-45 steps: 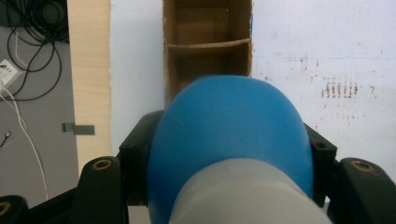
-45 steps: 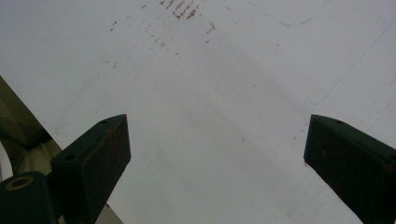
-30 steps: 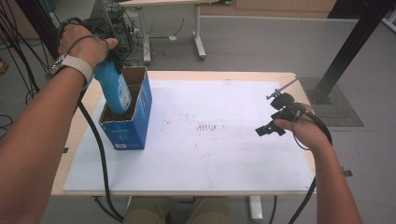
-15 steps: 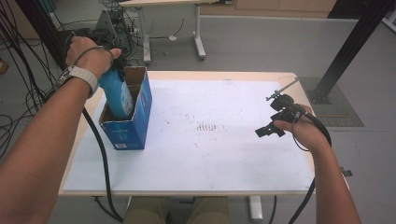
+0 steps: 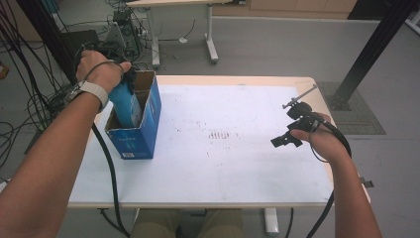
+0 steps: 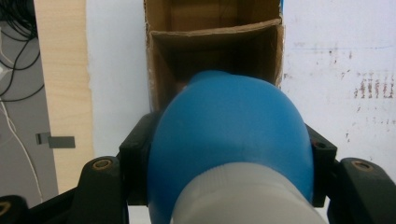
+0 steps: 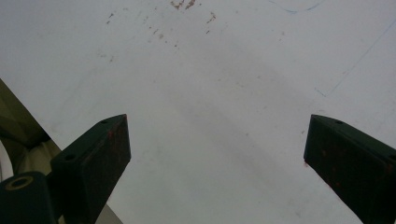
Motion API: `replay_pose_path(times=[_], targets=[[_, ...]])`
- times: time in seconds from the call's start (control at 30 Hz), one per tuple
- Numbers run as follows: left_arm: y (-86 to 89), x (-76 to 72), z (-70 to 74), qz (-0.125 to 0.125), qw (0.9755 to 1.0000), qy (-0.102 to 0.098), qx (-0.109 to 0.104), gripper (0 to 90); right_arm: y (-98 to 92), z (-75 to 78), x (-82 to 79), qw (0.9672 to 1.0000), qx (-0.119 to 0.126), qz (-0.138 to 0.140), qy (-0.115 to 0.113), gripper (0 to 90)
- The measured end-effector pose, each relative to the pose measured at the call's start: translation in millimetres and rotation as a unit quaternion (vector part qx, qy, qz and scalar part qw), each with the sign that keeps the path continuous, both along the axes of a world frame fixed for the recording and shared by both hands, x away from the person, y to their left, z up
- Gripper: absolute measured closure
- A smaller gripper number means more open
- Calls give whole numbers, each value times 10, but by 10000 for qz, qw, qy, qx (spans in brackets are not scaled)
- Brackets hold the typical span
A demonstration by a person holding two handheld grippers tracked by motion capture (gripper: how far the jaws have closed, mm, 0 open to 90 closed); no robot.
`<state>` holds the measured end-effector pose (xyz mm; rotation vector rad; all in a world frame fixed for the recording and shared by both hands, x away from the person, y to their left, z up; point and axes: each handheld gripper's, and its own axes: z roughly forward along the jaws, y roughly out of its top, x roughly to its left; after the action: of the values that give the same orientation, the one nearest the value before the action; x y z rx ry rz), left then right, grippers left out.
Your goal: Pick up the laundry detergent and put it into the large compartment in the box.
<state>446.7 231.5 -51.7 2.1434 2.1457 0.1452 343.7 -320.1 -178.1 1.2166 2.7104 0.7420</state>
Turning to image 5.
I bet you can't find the right gripper thick black cable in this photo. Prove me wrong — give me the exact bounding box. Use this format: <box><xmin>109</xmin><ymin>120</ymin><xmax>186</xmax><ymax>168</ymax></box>
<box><xmin>305</xmin><ymin>113</ymin><xmax>353</xmax><ymax>238</ymax></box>

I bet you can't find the person's right hand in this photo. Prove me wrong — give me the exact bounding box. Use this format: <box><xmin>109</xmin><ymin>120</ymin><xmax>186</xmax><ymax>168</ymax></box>
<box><xmin>289</xmin><ymin>112</ymin><xmax>352</xmax><ymax>164</ymax></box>

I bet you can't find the dark grey floor mat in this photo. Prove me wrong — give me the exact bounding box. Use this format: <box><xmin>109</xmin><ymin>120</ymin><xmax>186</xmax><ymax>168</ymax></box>
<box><xmin>316</xmin><ymin>81</ymin><xmax>387</xmax><ymax>136</ymax></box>

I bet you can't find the right gripper thin wrist cord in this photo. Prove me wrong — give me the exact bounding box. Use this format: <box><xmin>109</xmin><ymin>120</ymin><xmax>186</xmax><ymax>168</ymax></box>
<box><xmin>308</xmin><ymin>120</ymin><xmax>330</xmax><ymax>164</ymax></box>

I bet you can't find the person's leg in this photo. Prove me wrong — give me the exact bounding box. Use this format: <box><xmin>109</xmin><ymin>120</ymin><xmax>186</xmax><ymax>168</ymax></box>
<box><xmin>198</xmin><ymin>208</ymin><xmax>245</xmax><ymax>238</ymax></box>
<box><xmin>130</xmin><ymin>208</ymin><xmax>182</xmax><ymax>238</ymax></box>

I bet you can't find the tangle of black floor cables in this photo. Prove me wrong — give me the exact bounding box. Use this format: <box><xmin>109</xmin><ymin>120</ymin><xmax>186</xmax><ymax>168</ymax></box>
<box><xmin>0</xmin><ymin>0</ymin><xmax>115</xmax><ymax>168</ymax></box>

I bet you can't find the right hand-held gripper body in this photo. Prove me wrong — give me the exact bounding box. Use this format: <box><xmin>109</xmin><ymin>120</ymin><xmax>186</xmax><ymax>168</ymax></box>
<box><xmin>281</xmin><ymin>83</ymin><xmax>326</xmax><ymax>134</ymax></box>

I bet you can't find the black computer tower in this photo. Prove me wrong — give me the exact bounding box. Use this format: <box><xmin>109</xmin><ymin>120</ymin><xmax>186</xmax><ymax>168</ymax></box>
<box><xmin>112</xmin><ymin>9</ymin><xmax>143</xmax><ymax>59</ymax></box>

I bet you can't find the black equipment case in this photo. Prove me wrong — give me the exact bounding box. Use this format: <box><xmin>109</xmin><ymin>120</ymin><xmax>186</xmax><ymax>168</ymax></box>
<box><xmin>61</xmin><ymin>30</ymin><xmax>102</xmax><ymax>56</ymax></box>

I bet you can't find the person's right leg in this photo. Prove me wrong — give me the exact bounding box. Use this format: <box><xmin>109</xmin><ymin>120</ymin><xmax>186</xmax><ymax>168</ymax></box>
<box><xmin>198</xmin><ymin>208</ymin><xmax>245</xmax><ymax>238</ymax></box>

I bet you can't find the white table leg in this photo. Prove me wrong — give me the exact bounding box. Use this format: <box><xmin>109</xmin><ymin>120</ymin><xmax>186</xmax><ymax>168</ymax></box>
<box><xmin>262</xmin><ymin>207</ymin><xmax>280</xmax><ymax>238</ymax></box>

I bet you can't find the person's left hand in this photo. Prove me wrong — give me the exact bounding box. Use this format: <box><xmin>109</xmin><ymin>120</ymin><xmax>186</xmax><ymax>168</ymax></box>
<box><xmin>75</xmin><ymin>50</ymin><xmax>133</xmax><ymax>95</ymax></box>

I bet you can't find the gripper thin wrist cord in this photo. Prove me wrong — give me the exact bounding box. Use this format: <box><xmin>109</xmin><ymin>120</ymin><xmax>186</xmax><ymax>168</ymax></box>
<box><xmin>308</xmin><ymin>120</ymin><xmax>330</xmax><ymax>164</ymax></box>
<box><xmin>82</xmin><ymin>59</ymin><xmax>125</xmax><ymax>82</ymax></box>

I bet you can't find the person's left leg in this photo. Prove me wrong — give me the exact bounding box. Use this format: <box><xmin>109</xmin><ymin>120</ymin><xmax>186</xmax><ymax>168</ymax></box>
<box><xmin>130</xmin><ymin>208</ymin><xmax>182</xmax><ymax>238</ymax></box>

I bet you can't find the black metal post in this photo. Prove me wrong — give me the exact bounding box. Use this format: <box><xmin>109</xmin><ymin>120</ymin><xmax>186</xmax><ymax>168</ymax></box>
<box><xmin>15</xmin><ymin>0</ymin><xmax>80</xmax><ymax>85</ymax></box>
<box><xmin>328</xmin><ymin>0</ymin><xmax>420</xmax><ymax>112</ymax></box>

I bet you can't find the left gripper thick black cable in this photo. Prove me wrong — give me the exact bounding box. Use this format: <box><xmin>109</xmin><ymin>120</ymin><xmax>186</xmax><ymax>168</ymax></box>
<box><xmin>90</xmin><ymin>123</ymin><xmax>132</xmax><ymax>238</ymax></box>

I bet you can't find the left gripper thin wrist cord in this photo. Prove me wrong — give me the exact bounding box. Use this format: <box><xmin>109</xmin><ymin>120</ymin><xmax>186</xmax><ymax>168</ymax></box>
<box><xmin>82</xmin><ymin>59</ymin><xmax>125</xmax><ymax>82</ymax></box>

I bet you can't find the blue bottle with white cap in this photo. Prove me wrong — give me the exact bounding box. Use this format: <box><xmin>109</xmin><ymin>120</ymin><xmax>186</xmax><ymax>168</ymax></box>
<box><xmin>107</xmin><ymin>80</ymin><xmax>145</xmax><ymax>130</ymax></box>

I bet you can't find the white background desk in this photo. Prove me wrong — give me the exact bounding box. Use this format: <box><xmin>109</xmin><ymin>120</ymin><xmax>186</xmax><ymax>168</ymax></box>
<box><xmin>126</xmin><ymin>0</ymin><xmax>247</xmax><ymax>69</ymax></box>

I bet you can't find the wristwatch with beige strap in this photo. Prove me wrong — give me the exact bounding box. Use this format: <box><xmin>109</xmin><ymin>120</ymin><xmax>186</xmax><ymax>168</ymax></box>
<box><xmin>63</xmin><ymin>79</ymin><xmax>110</xmax><ymax>113</ymax></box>

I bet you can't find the gripper thick black cable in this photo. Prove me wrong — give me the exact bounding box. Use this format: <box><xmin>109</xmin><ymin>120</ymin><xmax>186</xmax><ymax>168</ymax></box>
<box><xmin>305</xmin><ymin>113</ymin><xmax>353</xmax><ymax>238</ymax></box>
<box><xmin>90</xmin><ymin>123</ymin><xmax>132</xmax><ymax>238</ymax></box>

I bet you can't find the blue cardboard box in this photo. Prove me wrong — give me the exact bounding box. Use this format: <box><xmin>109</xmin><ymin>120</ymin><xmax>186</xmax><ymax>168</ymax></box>
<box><xmin>104</xmin><ymin>69</ymin><xmax>162</xmax><ymax>161</ymax></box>

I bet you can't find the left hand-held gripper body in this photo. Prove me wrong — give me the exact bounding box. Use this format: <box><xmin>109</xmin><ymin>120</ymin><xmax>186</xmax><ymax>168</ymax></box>
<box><xmin>94</xmin><ymin>21</ymin><xmax>128</xmax><ymax>63</ymax></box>

